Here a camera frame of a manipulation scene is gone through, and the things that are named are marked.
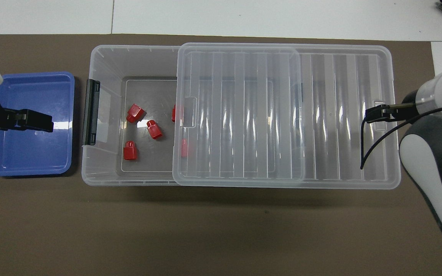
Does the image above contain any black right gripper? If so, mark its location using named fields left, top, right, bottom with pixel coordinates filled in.
left=365, top=90, right=423, bottom=123

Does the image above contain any clear ribbed plastic lid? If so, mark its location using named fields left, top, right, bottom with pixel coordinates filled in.
left=172, top=42, right=402, bottom=189

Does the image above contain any blue plastic tray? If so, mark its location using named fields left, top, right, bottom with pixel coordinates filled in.
left=0, top=71, right=76, bottom=177

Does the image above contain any clear plastic storage box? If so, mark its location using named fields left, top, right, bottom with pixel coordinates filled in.
left=81, top=44, right=306, bottom=187

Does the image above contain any brown table mat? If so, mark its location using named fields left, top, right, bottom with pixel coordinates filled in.
left=0, top=34, right=442, bottom=276

